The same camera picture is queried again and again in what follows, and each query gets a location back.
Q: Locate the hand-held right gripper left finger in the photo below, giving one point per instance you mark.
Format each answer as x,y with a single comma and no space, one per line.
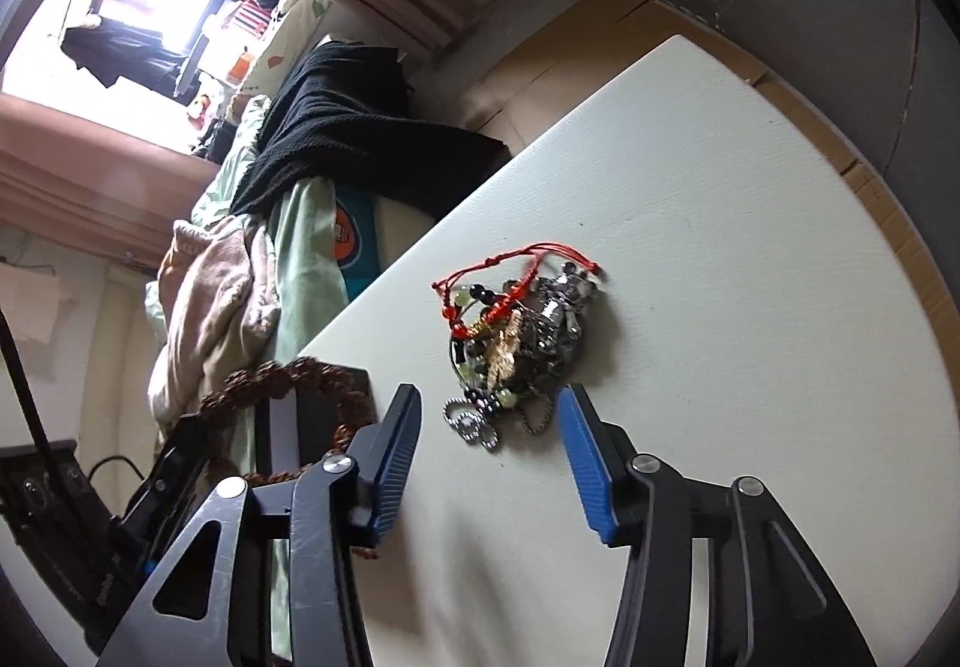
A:
394,464

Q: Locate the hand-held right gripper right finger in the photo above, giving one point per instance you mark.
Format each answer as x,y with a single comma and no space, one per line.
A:
585,472

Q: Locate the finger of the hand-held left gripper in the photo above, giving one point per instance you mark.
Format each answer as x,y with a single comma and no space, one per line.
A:
180,464

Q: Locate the pile of mixed jewelry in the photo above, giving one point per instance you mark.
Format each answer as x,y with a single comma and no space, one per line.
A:
547,329

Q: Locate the pink fleece blanket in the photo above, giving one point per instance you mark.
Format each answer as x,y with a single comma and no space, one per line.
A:
210,292

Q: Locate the green bed sheet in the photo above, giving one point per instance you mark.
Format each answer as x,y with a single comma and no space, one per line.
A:
307,262

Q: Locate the teal orange printed cloth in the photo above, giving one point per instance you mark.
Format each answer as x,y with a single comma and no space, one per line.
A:
349,239

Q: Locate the black knit blanket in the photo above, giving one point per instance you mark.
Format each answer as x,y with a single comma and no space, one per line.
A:
337,112

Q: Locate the dark hanging clothing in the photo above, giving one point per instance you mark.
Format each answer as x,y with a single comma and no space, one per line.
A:
120,48

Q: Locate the white floral quilt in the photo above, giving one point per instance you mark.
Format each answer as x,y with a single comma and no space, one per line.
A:
289,30

